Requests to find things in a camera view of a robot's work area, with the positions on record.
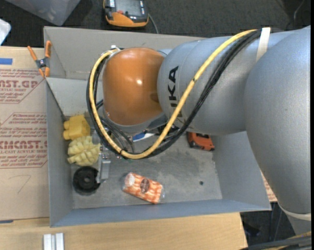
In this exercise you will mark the orange snack packet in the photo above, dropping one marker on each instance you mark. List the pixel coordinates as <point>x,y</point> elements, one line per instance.
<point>143,187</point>

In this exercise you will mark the grey metal bin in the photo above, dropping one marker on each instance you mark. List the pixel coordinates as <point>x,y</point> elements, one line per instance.
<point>177,170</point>

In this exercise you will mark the orange and black tool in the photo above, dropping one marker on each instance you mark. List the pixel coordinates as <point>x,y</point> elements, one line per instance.
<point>201,142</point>

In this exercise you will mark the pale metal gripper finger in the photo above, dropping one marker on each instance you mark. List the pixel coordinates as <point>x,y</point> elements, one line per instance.
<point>107,169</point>
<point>101,169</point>

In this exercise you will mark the brown cardboard board red print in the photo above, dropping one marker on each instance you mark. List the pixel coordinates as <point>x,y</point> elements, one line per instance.
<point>21,186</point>

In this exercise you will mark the yellow spiky ball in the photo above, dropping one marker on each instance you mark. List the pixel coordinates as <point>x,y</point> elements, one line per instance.
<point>83,151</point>

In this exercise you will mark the yellow toy block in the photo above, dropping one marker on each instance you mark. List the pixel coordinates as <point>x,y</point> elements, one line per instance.
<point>77,127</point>

